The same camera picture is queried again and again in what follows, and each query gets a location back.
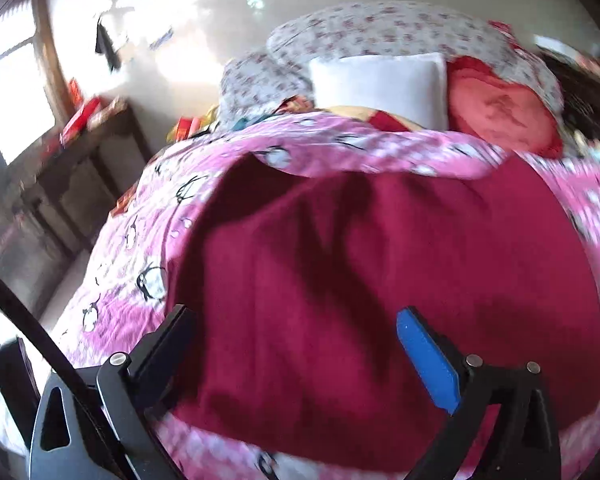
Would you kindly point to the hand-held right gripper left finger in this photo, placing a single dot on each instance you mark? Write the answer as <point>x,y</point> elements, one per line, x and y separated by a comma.
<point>165,355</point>

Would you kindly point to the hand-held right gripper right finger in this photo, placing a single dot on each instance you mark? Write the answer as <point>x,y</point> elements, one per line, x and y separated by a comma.
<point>425,355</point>

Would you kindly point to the dark red sweater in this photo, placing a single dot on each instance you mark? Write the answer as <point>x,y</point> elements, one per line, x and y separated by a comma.
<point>455,260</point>

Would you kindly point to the pink penguin print blanket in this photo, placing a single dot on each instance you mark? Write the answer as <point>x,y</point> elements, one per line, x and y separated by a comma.
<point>130,240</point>

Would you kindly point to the dark blurred object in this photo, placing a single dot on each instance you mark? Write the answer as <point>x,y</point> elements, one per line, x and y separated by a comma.
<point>12,375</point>

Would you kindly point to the orange cloth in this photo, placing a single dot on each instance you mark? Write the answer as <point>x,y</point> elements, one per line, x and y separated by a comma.
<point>122,204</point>

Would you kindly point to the dark slatted cabinet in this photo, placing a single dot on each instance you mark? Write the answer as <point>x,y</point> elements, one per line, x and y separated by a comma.
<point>15,250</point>

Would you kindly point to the dark wooden side table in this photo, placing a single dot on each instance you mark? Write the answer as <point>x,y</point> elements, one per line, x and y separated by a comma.
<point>110,145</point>

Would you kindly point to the small red box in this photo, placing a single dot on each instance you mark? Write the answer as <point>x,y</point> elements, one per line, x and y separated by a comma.
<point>184,129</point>

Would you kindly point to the yellow and red cloth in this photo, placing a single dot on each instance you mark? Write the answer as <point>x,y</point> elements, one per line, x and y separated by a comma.
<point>375,119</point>

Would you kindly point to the long red box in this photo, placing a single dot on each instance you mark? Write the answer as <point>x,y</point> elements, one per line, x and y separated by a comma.
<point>80,120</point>

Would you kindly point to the red heart-shaped pillow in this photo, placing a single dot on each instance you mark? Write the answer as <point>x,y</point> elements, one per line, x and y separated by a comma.
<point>500,110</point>

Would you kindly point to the white pillow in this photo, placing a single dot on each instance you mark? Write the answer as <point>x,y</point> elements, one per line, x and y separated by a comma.
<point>380,82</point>

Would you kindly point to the floral pillow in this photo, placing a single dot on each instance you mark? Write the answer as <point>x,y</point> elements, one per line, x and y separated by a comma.
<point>260,85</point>

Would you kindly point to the window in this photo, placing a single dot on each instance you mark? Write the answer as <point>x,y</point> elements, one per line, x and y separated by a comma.
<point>15,95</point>

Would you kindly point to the dark hanging cloth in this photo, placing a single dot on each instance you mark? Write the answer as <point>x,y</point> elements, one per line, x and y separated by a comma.
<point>106,42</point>

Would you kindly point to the floral pillows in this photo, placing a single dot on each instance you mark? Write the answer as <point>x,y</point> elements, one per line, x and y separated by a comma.
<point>380,25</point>

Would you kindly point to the red paper wall sticker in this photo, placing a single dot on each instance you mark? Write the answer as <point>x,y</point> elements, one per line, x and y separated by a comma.
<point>75,92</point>

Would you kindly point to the wall calendar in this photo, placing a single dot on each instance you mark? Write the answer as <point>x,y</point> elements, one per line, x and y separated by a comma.
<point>160,35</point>

